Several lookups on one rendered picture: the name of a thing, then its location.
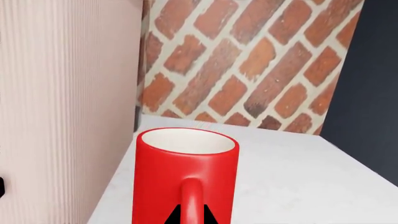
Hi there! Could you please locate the red mug with white inside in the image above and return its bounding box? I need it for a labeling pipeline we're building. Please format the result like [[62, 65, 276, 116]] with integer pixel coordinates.
[[131, 127, 241, 224]]

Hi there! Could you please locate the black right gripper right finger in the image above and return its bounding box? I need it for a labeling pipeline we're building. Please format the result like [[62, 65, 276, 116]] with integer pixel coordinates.
[[202, 203, 220, 224]]

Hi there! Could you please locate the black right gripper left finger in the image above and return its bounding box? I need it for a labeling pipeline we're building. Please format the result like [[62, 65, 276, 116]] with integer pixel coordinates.
[[164, 203, 183, 224]]

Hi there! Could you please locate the pink ribbed cabinet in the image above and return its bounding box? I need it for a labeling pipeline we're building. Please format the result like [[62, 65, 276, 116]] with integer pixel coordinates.
[[0, 0, 144, 224]]

